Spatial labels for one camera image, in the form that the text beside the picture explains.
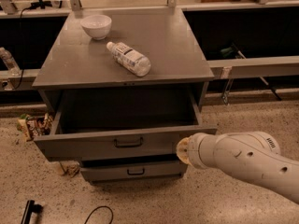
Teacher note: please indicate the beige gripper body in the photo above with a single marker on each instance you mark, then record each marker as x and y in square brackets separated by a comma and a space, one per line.
[194, 150]

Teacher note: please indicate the grey top drawer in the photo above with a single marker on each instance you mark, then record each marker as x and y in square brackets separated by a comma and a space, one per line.
[122, 123]

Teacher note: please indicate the grey drawer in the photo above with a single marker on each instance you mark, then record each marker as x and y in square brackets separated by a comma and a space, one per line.
[134, 171]
[122, 123]

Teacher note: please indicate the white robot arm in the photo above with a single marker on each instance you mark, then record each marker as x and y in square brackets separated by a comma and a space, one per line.
[252, 157]

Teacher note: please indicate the grey metal drawer cabinet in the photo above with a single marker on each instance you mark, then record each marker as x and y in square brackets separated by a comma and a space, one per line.
[76, 62]

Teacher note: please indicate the grey lower drawer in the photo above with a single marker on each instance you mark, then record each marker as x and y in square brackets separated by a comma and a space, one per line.
[134, 171]

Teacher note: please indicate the clear plastic water bottle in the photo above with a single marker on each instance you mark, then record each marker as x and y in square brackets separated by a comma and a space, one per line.
[129, 58]

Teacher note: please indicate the crumpled brown paper bag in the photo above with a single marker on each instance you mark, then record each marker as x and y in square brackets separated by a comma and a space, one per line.
[70, 168]

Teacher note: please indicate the white ceramic bowl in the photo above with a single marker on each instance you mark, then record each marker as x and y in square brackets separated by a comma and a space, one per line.
[96, 26]

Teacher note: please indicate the snack bag on floor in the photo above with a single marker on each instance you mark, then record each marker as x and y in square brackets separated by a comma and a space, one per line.
[32, 127]

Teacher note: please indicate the black tool on floor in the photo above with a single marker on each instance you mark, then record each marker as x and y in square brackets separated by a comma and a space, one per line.
[30, 208]

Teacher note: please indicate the plastic bottle at left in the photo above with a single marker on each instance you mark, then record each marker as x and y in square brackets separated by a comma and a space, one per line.
[10, 62]

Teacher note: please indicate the grey metal rail right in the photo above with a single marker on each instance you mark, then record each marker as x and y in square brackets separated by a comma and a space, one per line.
[255, 67]

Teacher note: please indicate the grey metal rail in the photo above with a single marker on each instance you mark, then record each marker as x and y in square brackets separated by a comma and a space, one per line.
[255, 67]
[20, 83]

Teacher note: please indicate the grey metal rail left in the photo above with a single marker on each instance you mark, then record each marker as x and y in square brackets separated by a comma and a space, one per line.
[20, 83]

